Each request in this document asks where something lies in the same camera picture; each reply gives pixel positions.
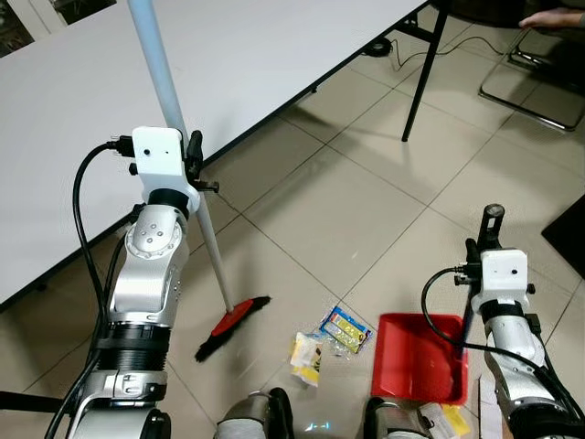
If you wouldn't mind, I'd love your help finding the pale blue handled red broom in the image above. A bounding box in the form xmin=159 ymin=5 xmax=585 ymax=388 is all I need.
xmin=126 ymin=0 xmax=272 ymax=363

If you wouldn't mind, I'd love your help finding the red dustpan with blue handle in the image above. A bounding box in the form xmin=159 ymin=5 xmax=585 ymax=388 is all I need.
xmin=370 ymin=203 xmax=508 ymax=406

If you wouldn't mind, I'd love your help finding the blue and yellow snack packet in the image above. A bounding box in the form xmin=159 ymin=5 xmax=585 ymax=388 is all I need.
xmin=318 ymin=305 xmax=375 ymax=357

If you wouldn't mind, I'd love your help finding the yellow and white snack packet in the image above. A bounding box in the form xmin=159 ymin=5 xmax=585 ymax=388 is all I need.
xmin=290 ymin=331 xmax=326 ymax=387
xmin=419 ymin=402 xmax=473 ymax=439

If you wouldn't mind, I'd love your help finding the black floor mat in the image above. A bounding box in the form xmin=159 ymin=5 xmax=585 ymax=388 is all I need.
xmin=541 ymin=195 xmax=585 ymax=278

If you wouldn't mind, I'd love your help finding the black round floor device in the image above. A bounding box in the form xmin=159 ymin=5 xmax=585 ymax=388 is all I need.
xmin=363 ymin=37 xmax=395 ymax=59

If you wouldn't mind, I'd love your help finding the white table with black legs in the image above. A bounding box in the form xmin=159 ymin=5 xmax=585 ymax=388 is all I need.
xmin=0 ymin=0 xmax=455 ymax=309

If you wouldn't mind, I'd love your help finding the right robot leg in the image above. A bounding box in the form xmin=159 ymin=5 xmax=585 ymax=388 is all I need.
xmin=364 ymin=397 xmax=431 ymax=439

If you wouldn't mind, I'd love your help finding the robot leg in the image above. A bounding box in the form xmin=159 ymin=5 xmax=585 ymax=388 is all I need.
xmin=364 ymin=397 xmax=431 ymax=439
xmin=215 ymin=388 xmax=293 ymax=439

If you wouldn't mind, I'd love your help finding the left robot leg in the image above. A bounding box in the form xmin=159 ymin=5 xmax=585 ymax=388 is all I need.
xmin=215 ymin=388 xmax=293 ymax=439

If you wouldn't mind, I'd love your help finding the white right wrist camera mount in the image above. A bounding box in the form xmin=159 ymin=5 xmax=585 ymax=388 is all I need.
xmin=480 ymin=249 xmax=531 ymax=321

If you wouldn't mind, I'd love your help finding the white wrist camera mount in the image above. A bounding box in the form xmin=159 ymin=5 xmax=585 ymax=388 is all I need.
xmin=131 ymin=126 xmax=202 ymax=213
xmin=480 ymin=249 xmax=531 ymax=321

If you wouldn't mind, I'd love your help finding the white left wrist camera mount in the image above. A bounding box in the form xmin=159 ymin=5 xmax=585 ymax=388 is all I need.
xmin=131 ymin=126 xmax=202 ymax=213

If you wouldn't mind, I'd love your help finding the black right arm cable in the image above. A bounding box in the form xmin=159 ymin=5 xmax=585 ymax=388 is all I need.
xmin=421 ymin=265 xmax=585 ymax=423

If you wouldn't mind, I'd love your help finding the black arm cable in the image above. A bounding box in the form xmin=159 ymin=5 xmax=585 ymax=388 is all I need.
xmin=46 ymin=137 xmax=138 ymax=439
xmin=421 ymin=265 xmax=585 ymax=423

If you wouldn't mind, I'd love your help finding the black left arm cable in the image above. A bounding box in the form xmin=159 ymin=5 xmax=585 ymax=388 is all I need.
xmin=46 ymin=137 xmax=138 ymax=439

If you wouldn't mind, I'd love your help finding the grey metal chair base frame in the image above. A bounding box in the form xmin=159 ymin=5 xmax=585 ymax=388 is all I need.
xmin=479 ymin=26 xmax=585 ymax=134

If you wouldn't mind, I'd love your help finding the glass door with white frame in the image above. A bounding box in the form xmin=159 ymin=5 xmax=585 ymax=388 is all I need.
xmin=0 ymin=0 xmax=129 ymax=58

